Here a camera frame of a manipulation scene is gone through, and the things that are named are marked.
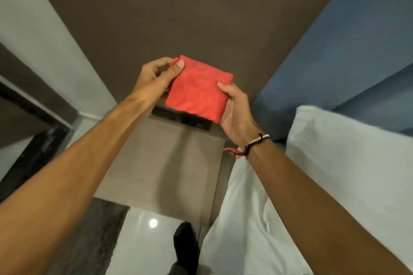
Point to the person's left thumb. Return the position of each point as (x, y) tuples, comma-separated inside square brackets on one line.
[(174, 72)]

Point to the white pillow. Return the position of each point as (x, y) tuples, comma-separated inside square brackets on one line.
[(351, 168)]

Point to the black door frame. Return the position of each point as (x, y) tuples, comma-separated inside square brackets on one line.
[(32, 142)]

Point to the person's left forearm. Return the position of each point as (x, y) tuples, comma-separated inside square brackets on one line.
[(71, 175)]

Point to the person's right hand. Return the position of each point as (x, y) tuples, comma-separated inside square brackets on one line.
[(237, 117)]

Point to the person's right thumb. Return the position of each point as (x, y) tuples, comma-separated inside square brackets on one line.
[(227, 89)]

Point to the person's left hand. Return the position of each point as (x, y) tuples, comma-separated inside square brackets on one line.
[(151, 79)]

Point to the black shoe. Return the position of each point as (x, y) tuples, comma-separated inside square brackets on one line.
[(185, 245)]

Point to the red cloth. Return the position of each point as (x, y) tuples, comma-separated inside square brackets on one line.
[(198, 89)]

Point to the beige bedside table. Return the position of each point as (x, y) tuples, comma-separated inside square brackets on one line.
[(161, 168)]

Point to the grey rug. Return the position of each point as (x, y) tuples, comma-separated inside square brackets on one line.
[(87, 239)]

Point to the person's right forearm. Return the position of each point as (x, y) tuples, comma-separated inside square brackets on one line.
[(316, 213)]

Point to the white bed sheet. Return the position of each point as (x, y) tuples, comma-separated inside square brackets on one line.
[(242, 226)]

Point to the blue upholstered headboard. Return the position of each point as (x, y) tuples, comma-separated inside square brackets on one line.
[(338, 59)]

